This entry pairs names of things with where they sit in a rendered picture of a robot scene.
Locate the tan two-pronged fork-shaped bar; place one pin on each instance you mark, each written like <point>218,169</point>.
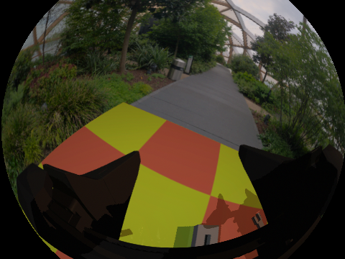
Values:
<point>260,223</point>

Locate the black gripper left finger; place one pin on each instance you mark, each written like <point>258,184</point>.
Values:
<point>104,193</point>

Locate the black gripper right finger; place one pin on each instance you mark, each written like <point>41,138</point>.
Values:
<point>275,178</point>

